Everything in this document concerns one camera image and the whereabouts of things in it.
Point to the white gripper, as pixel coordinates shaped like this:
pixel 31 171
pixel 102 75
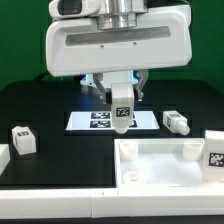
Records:
pixel 160 39

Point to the white square tabletop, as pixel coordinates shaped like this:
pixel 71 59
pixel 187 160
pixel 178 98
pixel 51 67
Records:
pixel 165 162

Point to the white sheet with tags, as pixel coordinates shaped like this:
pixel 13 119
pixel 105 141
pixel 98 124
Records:
pixel 102 120

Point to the white front fence bar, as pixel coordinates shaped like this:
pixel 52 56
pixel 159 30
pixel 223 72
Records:
pixel 123 202

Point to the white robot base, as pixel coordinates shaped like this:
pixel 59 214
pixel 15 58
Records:
pixel 108 79

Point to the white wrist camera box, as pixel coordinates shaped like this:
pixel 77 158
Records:
pixel 65 9

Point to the white left fence piece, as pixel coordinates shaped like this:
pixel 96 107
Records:
pixel 4 157

